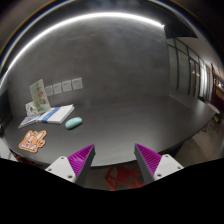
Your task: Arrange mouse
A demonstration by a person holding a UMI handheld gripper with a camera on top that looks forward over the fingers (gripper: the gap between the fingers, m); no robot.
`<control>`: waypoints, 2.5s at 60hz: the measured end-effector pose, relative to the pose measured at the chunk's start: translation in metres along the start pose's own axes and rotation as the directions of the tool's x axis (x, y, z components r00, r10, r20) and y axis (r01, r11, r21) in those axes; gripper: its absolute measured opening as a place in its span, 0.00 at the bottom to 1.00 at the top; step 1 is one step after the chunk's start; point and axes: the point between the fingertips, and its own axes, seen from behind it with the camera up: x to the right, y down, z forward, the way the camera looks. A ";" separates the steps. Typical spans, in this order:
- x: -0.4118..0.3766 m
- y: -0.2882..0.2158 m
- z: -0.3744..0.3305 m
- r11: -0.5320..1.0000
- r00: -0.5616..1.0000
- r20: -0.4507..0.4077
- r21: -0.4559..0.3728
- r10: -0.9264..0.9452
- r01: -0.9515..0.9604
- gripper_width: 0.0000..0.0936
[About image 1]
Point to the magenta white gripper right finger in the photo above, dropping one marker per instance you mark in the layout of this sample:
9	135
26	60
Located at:
154	166

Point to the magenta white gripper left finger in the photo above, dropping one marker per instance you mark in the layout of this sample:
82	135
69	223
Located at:
75	167

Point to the mint green computer mouse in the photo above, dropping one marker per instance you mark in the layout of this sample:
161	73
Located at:
72	123

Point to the white book with blue stripe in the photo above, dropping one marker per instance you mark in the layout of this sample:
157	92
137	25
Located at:
56	115

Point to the grey keyboard-like booklet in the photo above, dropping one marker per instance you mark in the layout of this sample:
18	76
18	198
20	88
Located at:
29	120

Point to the small colourful picture card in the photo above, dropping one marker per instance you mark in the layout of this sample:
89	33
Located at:
31	109

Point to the green illustrated standing card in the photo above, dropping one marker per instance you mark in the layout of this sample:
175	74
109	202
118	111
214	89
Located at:
39	96

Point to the black framed glass partition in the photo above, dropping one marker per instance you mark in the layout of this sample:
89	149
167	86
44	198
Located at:
189	74

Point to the curved led light strip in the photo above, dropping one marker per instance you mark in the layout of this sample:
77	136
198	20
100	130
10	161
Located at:
86	17

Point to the red wire chair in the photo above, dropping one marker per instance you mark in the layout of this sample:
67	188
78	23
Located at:
123	175

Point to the white wall socket plate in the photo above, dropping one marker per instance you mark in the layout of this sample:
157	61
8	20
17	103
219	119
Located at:
77	84
66	86
57	88
49	90

